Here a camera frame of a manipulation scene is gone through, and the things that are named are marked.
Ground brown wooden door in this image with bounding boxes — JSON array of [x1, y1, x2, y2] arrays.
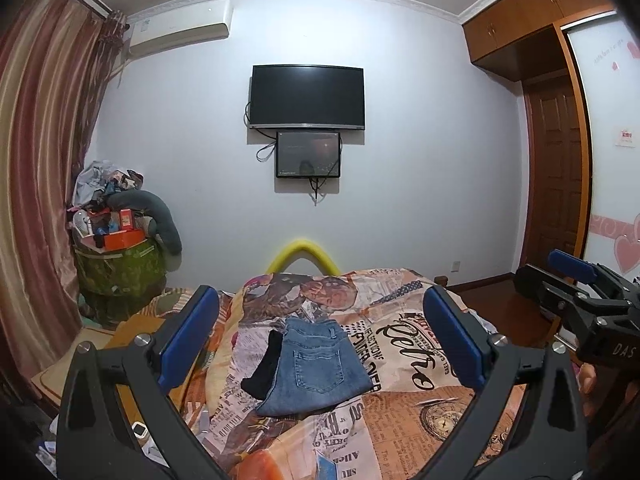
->
[[522, 80, 586, 281]]

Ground person's right hand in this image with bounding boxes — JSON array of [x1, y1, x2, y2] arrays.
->
[[579, 362, 602, 397]]

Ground wooden overhead cabinet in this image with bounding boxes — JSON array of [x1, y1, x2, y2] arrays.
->
[[462, 0, 621, 81]]

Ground blue jeans pants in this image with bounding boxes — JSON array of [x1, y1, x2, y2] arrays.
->
[[256, 317, 375, 417]]

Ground printed blanket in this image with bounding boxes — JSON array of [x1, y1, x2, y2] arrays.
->
[[150, 267, 551, 480]]

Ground black wall television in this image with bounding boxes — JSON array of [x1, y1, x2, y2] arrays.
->
[[251, 64, 366, 131]]

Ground orange box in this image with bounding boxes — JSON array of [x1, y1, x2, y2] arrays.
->
[[92, 227, 146, 252]]

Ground yellow foam arch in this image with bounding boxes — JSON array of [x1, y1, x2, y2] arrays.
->
[[266, 238, 341, 277]]

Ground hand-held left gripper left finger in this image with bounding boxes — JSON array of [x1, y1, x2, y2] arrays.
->
[[56, 285, 236, 480]]

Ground tan wooden board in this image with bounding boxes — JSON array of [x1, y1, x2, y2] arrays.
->
[[32, 316, 201, 441]]

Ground pile of clothes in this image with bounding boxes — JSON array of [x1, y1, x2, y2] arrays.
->
[[74, 160, 146, 211]]

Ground green fabric bag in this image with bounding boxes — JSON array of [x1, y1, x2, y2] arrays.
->
[[75, 237, 168, 323]]

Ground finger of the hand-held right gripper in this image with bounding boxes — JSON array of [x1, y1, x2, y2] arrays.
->
[[514, 265, 583, 322], [547, 248, 618, 288]]

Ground striped pink curtain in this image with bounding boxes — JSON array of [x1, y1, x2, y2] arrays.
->
[[0, 0, 126, 396]]

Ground black folded pants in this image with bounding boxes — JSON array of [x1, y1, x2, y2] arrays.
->
[[240, 331, 285, 402]]

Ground white air conditioner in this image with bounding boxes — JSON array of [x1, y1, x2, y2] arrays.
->
[[127, 0, 235, 58]]

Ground small black wall monitor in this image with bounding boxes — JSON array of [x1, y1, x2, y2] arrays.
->
[[276, 131, 342, 179]]

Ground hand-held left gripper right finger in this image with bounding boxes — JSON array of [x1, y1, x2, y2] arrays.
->
[[420, 285, 588, 480]]

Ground grey long pillow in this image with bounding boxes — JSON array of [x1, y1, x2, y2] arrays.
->
[[106, 190, 183, 256]]

